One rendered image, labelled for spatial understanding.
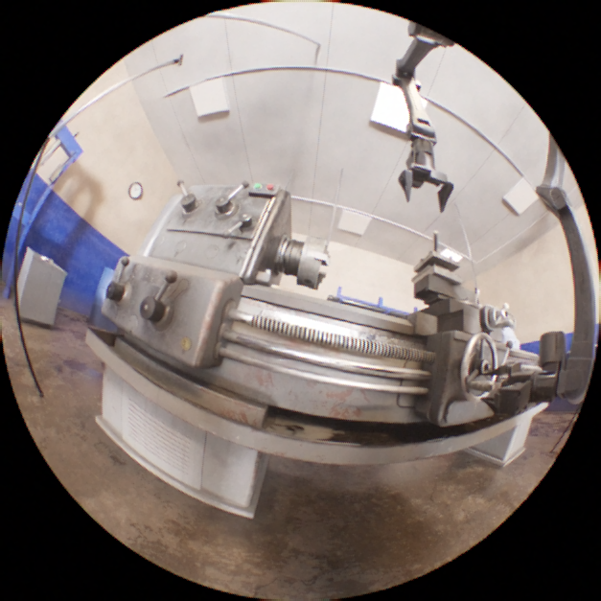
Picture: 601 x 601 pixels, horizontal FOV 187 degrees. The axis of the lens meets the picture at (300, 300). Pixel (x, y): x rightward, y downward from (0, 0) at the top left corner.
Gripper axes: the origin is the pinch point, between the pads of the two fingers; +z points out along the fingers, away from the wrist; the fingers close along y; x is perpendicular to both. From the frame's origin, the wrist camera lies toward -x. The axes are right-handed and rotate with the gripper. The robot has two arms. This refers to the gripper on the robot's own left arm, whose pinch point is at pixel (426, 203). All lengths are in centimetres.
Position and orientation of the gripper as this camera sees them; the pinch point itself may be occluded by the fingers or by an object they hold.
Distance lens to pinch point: 51.3
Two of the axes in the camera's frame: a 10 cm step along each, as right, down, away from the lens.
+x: -2.4, 2.0, -9.5
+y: -9.6, -1.8, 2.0
